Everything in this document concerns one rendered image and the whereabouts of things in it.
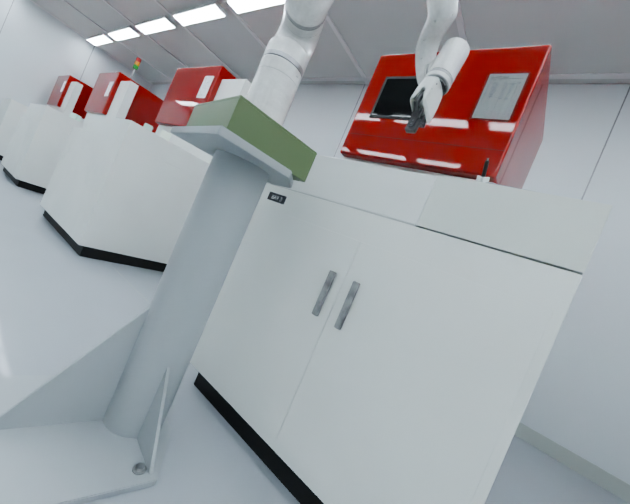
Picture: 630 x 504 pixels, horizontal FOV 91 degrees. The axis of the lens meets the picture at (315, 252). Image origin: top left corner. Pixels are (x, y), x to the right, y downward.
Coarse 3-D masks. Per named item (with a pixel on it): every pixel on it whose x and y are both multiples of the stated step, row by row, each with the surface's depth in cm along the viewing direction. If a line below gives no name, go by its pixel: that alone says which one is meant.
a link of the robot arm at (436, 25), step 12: (432, 0) 94; (444, 0) 92; (456, 0) 93; (432, 12) 94; (444, 12) 93; (456, 12) 94; (432, 24) 96; (444, 24) 96; (420, 36) 100; (432, 36) 99; (420, 48) 102; (432, 48) 103; (420, 60) 103; (432, 60) 104; (420, 72) 103
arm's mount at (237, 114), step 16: (240, 96) 69; (192, 112) 87; (208, 112) 79; (224, 112) 72; (240, 112) 70; (256, 112) 72; (240, 128) 71; (256, 128) 73; (272, 128) 76; (256, 144) 74; (272, 144) 77; (288, 144) 80; (304, 144) 84; (288, 160) 82; (304, 160) 85; (304, 176) 87
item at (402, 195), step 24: (312, 168) 106; (336, 168) 100; (360, 168) 95; (384, 168) 90; (312, 192) 103; (336, 192) 98; (360, 192) 93; (384, 192) 88; (408, 192) 84; (408, 216) 83
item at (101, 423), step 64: (192, 128) 76; (256, 192) 85; (192, 256) 80; (192, 320) 82; (0, 384) 80; (64, 384) 74; (128, 384) 80; (0, 448) 65; (64, 448) 71; (128, 448) 78
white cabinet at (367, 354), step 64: (256, 256) 110; (320, 256) 95; (384, 256) 84; (448, 256) 75; (512, 256) 68; (256, 320) 103; (320, 320) 90; (384, 320) 80; (448, 320) 71; (512, 320) 65; (256, 384) 97; (320, 384) 85; (384, 384) 76; (448, 384) 68; (512, 384) 62; (256, 448) 97; (320, 448) 81; (384, 448) 73; (448, 448) 66
